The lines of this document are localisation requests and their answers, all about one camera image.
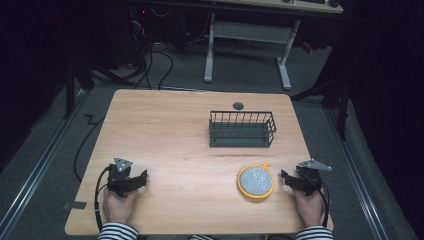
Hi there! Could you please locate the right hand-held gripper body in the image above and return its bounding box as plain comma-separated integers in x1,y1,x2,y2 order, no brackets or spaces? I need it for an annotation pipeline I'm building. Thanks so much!
295,158,333,197

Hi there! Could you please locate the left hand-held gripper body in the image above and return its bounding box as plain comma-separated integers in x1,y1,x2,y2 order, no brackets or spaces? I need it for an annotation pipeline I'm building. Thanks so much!
106,157,135,198

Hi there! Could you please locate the person's left hand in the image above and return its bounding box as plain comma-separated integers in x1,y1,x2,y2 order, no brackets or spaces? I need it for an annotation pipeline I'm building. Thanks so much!
102,187,141,226

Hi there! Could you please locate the person's right hand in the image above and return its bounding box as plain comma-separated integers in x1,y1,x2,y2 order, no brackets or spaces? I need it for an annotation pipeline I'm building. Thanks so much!
291,187,326,229

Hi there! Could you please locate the grey tape strip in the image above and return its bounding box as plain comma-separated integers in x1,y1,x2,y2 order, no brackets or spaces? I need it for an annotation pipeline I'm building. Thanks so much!
62,200,88,211

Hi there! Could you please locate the black stand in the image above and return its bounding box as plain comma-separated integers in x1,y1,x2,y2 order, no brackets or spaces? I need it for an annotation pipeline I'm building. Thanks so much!
289,74,352,142
62,56,96,120

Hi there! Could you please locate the white-framed desk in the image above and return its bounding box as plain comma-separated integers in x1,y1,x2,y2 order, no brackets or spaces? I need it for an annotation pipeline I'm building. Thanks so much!
203,0,345,92

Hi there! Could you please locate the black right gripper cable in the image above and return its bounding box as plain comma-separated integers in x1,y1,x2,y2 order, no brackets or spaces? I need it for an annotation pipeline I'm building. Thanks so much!
309,178,332,229

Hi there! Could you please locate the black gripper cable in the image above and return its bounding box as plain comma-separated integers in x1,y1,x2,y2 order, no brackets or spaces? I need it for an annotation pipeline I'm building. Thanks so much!
309,178,332,229
93,165,112,233

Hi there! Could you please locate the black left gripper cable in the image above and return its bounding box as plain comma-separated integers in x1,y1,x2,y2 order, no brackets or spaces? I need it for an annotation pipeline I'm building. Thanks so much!
93,165,112,233

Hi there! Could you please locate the black floor cable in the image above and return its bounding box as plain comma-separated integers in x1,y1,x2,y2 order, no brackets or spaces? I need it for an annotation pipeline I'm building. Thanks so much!
73,113,106,183

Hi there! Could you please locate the metal floor rail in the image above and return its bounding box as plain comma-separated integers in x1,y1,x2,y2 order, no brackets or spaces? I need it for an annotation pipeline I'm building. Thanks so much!
0,89,88,238
324,108,390,240

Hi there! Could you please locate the black wire basket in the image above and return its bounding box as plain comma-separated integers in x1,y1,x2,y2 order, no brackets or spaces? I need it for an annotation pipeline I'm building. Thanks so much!
208,110,278,148

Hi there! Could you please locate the bundle of black cables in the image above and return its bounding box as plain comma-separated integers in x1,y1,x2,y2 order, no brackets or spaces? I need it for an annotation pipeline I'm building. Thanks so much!
89,6,214,91

